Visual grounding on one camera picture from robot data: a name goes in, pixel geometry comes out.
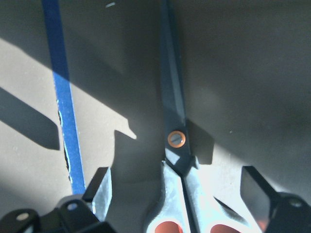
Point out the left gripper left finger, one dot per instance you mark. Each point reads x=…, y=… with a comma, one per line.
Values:
x=98, y=194

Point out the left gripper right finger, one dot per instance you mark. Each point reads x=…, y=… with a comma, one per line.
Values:
x=257, y=194

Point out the red white handled scissors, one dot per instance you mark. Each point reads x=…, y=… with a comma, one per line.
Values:
x=184, y=205

